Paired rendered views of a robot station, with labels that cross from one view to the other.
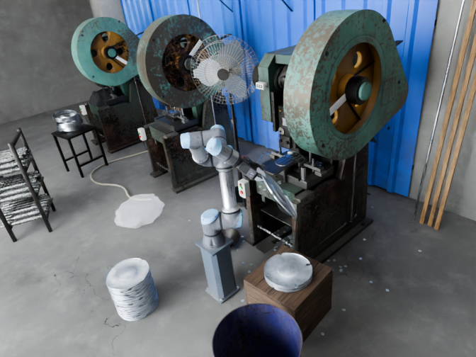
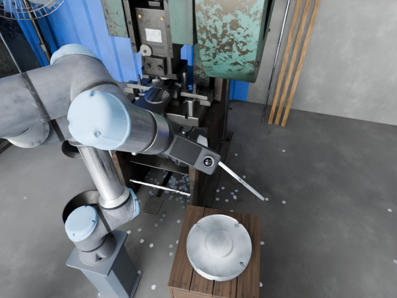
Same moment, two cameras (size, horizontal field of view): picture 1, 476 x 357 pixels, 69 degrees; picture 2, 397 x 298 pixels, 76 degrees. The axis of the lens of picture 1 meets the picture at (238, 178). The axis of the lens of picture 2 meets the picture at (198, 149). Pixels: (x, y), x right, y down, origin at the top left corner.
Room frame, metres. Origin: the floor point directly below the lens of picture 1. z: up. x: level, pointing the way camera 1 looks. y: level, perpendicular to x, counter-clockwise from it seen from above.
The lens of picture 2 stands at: (1.21, 0.15, 1.49)
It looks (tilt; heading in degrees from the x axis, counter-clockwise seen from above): 44 degrees down; 323
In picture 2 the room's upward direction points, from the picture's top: straight up
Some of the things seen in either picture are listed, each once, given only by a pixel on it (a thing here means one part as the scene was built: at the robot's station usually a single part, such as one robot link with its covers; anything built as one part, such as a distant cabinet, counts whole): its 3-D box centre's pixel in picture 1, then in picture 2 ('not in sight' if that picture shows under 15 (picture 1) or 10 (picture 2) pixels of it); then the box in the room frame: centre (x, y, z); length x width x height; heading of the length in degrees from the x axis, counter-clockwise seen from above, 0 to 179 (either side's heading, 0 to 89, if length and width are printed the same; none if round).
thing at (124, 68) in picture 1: (127, 79); not in sight; (5.26, 1.43, 0.87); 1.53 x 0.99 x 1.74; 130
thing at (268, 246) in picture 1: (286, 234); (167, 178); (2.21, -0.33, 0.14); 0.59 x 0.10 x 0.05; 127
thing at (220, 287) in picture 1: (218, 266); (110, 268); (1.83, 0.21, 0.23); 0.19 x 0.19 x 0.45; 39
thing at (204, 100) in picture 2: (314, 165); (196, 92); (2.15, -0.54, 0.76); 0.17 x 0.06 x 0.10; 37
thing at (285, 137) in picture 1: (290, 124); (158, 38); (2.26, -0.41, 1.04); 0.17 x 0.15 x 0.30; 127
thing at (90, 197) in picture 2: (222, 240); (88, 211); (2.35, 0.19, 0.04); 0.30 x 0.30 x 0.07
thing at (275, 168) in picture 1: (279, 172); (155, 112); (2.18, -0.30, 0.72); 0.25 x 0.14 x 0.14; 127
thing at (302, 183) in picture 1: (296, 168); (168, 100); (2.29, -0.44, 0.68); 0.45 x 0.30 x 0.06; 37
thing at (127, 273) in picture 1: (127, 273); not in sight; (1.80, 0.82, 0.30); 0.29 x 0.29 x 0.01
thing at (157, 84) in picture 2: (295, 159); (166, 88); (2.29, -0.44, 0.76); 0.15 x 0.09 x 0.05; 37
